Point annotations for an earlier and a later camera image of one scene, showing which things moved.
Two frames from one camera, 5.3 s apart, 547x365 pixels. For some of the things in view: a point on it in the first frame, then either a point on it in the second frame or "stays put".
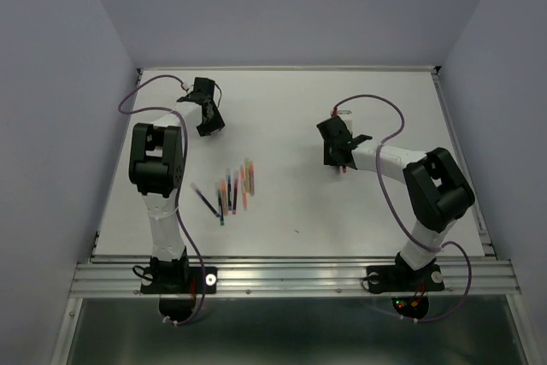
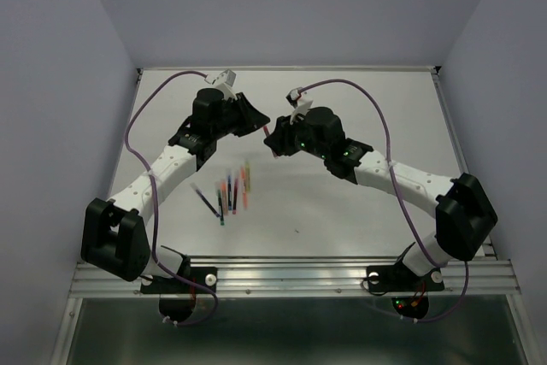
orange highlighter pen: x=244 y=186 stays put
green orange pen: x=222 y=223 stays put
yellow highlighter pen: x=247 y=174 stays put
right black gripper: x=327 y=158 to x=279 y=140
